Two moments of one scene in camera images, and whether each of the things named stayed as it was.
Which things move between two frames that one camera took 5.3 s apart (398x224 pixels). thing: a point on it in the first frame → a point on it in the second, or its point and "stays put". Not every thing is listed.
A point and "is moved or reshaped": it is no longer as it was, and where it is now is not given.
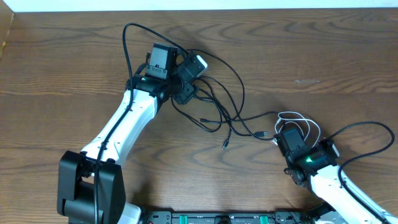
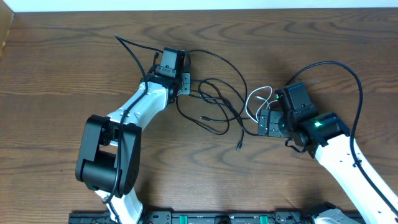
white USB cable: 298,119 is moved or reshaped
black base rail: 287,216 stays put
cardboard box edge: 6,17 stays put
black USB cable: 221,109 is moved or reshaped
